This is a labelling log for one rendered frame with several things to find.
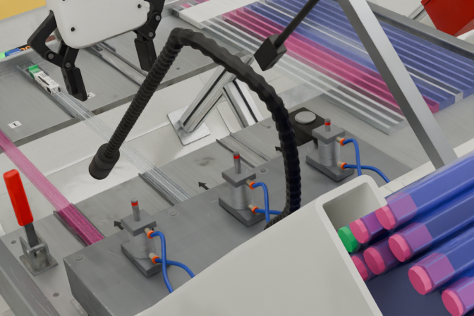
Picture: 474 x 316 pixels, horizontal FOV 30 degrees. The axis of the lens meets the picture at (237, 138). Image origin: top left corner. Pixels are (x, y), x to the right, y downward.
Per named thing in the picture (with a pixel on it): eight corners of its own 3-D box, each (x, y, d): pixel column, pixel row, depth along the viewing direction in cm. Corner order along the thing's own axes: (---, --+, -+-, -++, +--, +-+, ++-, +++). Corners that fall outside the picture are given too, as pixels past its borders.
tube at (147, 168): (29, 76, 129) (27, 69, 129) (38, 73, 130) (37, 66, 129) (220, 240, 92) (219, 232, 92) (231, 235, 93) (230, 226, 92)
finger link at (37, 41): (20, 18, 94) (38, 66, 97) (84, -7, 97) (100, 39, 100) (17, 17, 95) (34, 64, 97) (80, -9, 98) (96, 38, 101)
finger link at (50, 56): (46, 53, 96) (63, 110, 98) (73, 44, 97) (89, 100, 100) (36, 49, 98) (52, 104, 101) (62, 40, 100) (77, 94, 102)
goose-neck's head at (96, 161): (84, 165, 73) (94, 147, 69) (103, 156, 74) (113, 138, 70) (94, 184, 73) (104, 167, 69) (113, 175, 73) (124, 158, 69)
